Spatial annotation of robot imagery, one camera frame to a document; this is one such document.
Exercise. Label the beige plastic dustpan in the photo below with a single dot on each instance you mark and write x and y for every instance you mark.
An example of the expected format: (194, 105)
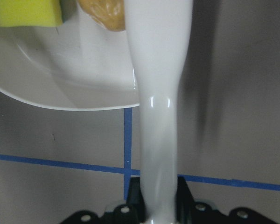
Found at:
(78, 66)

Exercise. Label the brown potato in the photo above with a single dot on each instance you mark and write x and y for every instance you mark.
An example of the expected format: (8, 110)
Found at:
(109, 14)

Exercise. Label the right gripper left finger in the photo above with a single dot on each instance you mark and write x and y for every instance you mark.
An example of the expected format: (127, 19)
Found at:
(135, 198)

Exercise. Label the yellow green sponge piece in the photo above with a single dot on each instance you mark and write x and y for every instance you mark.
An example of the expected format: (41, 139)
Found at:
(43, 13)

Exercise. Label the beige hand brush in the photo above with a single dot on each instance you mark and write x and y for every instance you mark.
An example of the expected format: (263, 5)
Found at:
(158, 33)

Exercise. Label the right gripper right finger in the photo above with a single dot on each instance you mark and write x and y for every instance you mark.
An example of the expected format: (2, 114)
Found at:
(184, 203)

